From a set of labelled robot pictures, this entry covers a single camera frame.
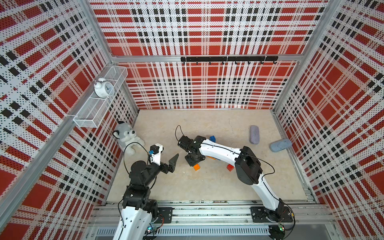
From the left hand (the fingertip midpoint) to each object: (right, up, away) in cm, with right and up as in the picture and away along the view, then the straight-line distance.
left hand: (172, 151), depth 75 cm
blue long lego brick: (+22, +5, +21) cm, 31 cm away
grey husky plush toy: (-29, +6, +11) cm, 31 cm away
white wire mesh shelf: (-50, +23, +15) cm, 57 cm away
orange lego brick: (+12, -12, +14) cm, 22 cm away
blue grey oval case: (+66, 0, +21) cm, 69 cm away
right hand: (+12, -9, +14) cm, 20 cm away
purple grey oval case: (+52, +7, +27) cm, 59 cm away
